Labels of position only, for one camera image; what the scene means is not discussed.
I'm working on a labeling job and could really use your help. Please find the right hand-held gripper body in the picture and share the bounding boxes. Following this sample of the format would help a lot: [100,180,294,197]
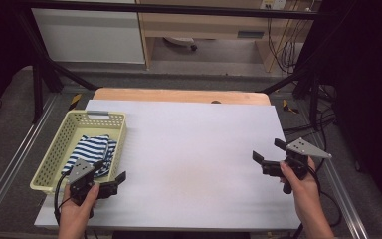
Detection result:
[261,136,333,195]

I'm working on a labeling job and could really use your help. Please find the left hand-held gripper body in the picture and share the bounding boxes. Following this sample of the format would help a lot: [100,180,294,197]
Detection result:
[67,157,119,207]

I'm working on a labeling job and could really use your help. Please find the blue white striped cloth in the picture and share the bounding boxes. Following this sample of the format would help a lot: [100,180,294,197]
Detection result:
[61,133,118,178]

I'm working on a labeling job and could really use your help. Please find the pale yellow perforated plastic basket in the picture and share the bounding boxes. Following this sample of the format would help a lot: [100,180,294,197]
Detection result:
[29,110,127,195]

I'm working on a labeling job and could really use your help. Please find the person's left hand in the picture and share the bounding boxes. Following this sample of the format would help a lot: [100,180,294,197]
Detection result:
[58,182,100,224]

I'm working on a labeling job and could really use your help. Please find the person's right hand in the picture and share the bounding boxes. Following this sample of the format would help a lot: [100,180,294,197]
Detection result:
[279,155,321,208]

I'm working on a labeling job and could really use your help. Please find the yellow black tape marker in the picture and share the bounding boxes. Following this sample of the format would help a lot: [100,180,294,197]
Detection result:
[68,93,83,111]
[282,99,300,115]

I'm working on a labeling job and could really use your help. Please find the black metal stand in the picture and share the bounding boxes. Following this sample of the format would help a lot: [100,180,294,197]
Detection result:
[14,11,98,124]
[260,64,327,131]

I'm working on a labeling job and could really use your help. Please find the white table cover board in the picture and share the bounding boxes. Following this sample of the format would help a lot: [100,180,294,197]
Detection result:
[34,99,302,232]

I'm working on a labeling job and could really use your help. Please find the wooden board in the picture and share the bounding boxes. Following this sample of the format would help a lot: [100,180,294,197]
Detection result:
[93,87,273,107]

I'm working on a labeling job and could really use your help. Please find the black curtain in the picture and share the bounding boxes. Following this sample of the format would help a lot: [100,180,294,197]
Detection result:
[306,0,382,217]

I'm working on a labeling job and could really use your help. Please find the white cabinet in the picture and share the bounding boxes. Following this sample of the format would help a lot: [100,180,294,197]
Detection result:
[31,0,146,65]

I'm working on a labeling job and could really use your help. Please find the office chair base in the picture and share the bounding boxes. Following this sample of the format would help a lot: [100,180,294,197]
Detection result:
[163,36,199,52]

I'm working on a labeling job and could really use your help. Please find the wooden desk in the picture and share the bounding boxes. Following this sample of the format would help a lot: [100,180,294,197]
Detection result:
[135,0,314,74]

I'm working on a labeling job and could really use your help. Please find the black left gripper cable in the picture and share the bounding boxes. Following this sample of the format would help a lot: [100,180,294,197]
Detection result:
[53,172,73,227]

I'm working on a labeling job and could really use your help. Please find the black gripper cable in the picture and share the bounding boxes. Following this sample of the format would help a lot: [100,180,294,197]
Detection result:
[307,165,343,239]
[53,172,73,227]

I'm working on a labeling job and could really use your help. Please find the black floor cables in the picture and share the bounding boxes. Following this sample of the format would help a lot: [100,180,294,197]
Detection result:
[283,83,341,135]

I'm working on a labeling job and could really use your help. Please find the aluminium rail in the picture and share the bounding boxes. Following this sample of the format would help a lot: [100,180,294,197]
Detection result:
[0,94,60,227]
[309,130,370,239]

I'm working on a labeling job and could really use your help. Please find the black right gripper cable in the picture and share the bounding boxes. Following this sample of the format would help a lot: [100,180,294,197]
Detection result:
[307,165,343,239]

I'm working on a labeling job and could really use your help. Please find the hanging cable bundle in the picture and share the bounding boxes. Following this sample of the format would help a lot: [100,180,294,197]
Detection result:
[267,9,307,75]

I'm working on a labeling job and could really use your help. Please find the white wall power outlet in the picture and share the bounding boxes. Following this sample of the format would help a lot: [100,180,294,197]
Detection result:
[259,0,288,11]

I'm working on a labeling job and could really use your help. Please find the black horizontal frame bar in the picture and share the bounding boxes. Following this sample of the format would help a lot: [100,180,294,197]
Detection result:
[11,1,332,20]

